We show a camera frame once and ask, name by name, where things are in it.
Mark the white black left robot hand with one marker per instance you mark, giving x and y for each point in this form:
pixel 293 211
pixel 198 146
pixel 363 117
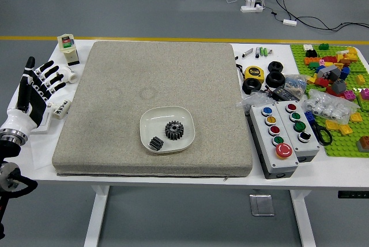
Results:
pixel 34 102

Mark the small black gear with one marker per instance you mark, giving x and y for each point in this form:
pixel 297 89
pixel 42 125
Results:
pixel 156 144

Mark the big black gear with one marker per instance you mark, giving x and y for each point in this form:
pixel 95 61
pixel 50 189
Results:
pixel 174 131

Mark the big black nut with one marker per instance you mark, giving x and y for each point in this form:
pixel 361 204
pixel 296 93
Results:
pixel 251 86
pixel 275 79
pixel 275 66

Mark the grey five-button control box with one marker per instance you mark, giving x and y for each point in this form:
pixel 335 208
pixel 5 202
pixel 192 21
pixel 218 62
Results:
pixel 284 160

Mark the grey four-button control box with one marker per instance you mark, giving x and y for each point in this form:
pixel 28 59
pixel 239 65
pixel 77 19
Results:
pixel 312 146

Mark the small white block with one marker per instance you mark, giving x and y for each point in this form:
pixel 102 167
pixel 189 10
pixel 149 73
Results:
pixel 51 104

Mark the white flat card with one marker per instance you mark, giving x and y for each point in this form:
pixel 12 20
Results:
pixel 46 125

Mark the white labelled tube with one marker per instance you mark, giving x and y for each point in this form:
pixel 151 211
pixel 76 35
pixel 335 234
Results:
pixel 62 109

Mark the white pipe tee fitting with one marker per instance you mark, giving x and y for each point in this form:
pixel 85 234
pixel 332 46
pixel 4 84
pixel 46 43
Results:
pixel 70 76

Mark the white table leg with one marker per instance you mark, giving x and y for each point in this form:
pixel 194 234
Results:
pixel 302 218
pixel 96 215

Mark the grey-brown mat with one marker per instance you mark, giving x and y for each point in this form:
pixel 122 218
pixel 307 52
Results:
pixel 161 79

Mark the white square dish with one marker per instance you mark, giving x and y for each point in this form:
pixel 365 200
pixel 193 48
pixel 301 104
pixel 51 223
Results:
pixel 178 114

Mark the clear plastic bag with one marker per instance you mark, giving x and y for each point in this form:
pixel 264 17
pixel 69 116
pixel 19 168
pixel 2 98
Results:
pixel 253 100

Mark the yellow tape measure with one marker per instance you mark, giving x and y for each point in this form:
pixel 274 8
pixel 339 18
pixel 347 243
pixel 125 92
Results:
pixel 254 73

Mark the black white small connector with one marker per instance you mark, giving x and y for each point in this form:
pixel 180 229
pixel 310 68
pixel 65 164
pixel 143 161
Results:
pixel 257 52

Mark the green battery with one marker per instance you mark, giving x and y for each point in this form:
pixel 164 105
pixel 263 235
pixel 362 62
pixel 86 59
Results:
pixel 265 51
pixel 262 51

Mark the white power strip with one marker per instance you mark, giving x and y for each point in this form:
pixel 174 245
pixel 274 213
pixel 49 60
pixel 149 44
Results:
pixel 250 8

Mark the silver floor plate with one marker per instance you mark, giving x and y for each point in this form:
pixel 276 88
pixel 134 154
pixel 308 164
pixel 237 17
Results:
pixel 261 205

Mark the black electronic module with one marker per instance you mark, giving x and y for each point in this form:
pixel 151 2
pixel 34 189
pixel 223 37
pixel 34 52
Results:
pixel 285 94

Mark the bag of blue parts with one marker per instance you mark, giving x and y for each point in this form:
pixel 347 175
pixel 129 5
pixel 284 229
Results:
pixel 294 84

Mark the white floor adapter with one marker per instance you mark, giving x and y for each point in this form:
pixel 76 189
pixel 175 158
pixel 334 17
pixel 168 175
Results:
pixel 289 22

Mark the dark blue toy brick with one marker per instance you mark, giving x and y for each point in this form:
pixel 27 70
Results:
pixel 310 116

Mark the white toy brick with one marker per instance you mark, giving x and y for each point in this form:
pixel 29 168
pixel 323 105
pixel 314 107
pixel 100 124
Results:
pixel 307 47

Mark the black toy brick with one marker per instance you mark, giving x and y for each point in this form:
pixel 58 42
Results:
pixel 310 53

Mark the red toy brick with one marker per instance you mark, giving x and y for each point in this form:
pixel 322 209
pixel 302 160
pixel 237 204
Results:
pixel 321 82

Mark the black scissors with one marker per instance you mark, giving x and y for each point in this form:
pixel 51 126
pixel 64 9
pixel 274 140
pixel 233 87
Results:
pixel 321 133

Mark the bag of white parts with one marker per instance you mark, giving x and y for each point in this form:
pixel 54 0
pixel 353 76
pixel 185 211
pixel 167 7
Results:
pixel 328 108

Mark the dark green toy brick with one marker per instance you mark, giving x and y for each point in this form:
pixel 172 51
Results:
pixel 324 46

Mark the grey toy block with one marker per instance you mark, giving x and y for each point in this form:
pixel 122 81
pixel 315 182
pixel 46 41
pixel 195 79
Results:
pixel 331 72

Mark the yellow toy brick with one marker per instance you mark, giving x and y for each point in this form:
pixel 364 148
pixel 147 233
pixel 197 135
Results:
pixel 355 116
pixel 360 79
pixel 346 129
pixel 333 125

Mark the grey sloped toy brick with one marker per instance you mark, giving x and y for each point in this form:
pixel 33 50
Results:
pixel 338 86

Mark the green brick baseplate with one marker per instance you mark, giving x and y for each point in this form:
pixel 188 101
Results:
pixel 343 143

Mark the pink toy brick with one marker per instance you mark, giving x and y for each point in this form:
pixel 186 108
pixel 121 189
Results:
pixel 349 95
pixel 365 94

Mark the black table control panel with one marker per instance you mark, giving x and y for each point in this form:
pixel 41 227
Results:
pixel 353 194

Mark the grey orange toy brick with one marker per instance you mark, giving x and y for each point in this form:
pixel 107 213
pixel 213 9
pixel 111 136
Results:
pixel 363 143

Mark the cream switch box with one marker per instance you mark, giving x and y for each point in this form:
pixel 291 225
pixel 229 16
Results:
pixel 67 49

